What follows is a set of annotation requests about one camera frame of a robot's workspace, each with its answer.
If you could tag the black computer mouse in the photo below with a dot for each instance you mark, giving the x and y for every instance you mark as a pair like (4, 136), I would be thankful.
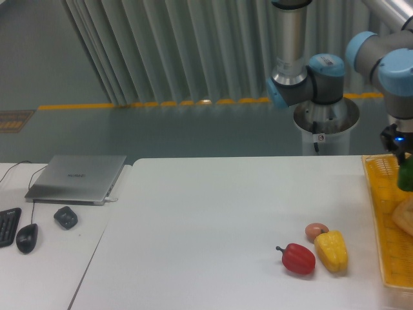
(26, 238)

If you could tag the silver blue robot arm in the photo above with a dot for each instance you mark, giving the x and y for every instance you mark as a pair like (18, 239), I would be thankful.
(386, 63)

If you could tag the red bell pepper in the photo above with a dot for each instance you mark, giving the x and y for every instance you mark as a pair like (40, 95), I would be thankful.
(297, 259)

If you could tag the yellow woven basket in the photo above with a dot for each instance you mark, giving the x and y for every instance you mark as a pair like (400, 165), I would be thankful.
(394, 244)

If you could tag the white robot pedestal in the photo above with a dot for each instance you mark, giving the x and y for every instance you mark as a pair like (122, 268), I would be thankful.
(325, 129)

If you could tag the brown egg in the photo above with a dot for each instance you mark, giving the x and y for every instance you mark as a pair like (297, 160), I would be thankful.
(313, 230)

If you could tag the small black case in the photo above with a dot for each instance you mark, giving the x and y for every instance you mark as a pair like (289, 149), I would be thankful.
(66, 218)

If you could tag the yellow bell pepper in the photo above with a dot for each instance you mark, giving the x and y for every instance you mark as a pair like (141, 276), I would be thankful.
(332, 251)

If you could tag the grey pleated curtain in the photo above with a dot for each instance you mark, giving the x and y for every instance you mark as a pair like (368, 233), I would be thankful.
(190, 51)

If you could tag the bread loaf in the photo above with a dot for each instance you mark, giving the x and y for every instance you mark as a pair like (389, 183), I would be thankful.
(402, 216)

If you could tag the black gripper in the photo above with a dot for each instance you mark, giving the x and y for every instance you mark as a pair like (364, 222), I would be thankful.
(396, 141)

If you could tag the green bell pepper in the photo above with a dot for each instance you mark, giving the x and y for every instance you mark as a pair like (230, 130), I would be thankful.
(405, 175)

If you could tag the black keyboard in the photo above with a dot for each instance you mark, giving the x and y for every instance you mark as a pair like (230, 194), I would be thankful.
(9, 220)

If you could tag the silver laptop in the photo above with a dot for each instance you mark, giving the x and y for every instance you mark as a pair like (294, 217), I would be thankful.
(77, 179)

